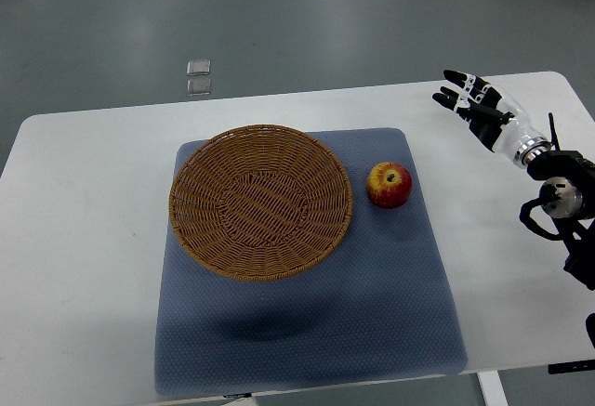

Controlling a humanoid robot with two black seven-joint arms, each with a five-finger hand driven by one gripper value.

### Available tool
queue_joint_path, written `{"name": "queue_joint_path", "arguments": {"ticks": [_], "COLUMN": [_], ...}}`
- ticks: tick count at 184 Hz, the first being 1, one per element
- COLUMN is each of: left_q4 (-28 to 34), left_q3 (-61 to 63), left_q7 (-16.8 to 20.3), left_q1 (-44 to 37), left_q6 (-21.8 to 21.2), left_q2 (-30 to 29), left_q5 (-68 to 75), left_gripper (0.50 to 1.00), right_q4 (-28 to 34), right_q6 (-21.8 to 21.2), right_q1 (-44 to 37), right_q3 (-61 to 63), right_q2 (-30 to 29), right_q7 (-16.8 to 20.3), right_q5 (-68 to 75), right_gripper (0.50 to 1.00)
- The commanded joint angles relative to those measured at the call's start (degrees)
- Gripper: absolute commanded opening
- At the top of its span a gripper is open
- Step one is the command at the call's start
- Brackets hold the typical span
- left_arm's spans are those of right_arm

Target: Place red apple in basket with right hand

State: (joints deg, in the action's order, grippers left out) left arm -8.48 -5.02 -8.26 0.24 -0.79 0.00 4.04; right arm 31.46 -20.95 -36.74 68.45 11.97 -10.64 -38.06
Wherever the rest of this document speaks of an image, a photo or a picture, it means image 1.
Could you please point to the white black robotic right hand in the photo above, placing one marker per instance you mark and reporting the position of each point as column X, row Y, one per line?
column 494, row 117

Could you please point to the red yellow apple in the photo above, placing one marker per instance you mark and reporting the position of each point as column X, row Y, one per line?
column 389, row 185

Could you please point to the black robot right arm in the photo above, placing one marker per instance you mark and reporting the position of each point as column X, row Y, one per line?
column 564, row 202

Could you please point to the brown wicker basket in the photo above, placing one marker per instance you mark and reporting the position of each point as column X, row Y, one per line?
column 260, row 203

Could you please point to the blue grey quilted mat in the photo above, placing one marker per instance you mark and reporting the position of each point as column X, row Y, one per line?
column 378, row 308

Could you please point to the black table control panel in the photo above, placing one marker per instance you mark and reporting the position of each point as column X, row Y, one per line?
column 572, row 367

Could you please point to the white table leg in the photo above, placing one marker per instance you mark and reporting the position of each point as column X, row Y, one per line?
column 492, row 389

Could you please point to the upper metal floor plate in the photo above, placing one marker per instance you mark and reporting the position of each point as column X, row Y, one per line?
column 196, row 67

